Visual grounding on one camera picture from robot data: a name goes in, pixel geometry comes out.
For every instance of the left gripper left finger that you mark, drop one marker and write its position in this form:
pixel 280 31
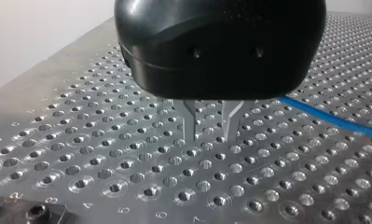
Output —
pixel 190 119

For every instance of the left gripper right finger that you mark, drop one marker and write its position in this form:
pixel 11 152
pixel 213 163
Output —
pixel 229 123

